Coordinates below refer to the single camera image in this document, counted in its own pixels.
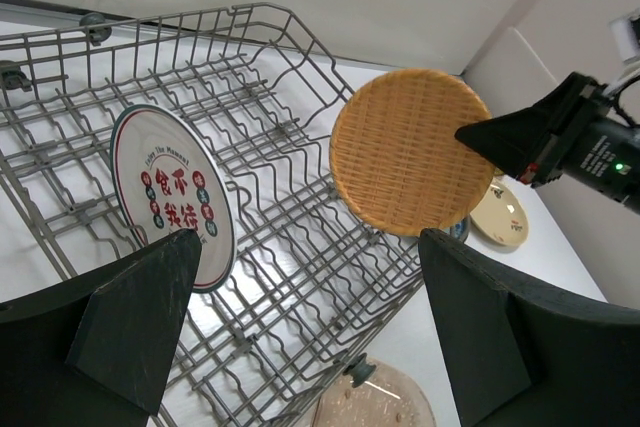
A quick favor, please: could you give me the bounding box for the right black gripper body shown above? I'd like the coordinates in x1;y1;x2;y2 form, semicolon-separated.
519;86;639;213

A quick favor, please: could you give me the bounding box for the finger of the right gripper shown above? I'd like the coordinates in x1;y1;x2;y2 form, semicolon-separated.
455;72;595;182

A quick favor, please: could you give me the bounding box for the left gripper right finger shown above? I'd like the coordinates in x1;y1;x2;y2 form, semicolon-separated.
418;229;639;426

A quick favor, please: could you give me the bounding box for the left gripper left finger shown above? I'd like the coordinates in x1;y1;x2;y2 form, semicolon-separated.
1;229;202;426

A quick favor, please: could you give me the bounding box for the orange woven round plate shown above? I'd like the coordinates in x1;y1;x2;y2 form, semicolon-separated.
329;69;494;236

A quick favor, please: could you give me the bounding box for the brown translucent square plate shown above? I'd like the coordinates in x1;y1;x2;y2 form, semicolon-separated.
311;359;436;427

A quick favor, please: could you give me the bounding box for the white plate with red characters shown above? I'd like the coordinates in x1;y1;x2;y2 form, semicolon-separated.
110;104;237;293

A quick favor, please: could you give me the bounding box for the cream plate with black print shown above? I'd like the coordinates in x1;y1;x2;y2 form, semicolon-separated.
470;179;529;248

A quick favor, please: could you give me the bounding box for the blue floral teal plate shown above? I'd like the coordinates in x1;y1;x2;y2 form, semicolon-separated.
448;217;471;243

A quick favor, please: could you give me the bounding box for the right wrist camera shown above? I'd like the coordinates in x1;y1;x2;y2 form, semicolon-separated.
609;9;640;64

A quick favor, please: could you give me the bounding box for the grey wire dish rack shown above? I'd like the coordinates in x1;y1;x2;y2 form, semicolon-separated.
1;4;427;426

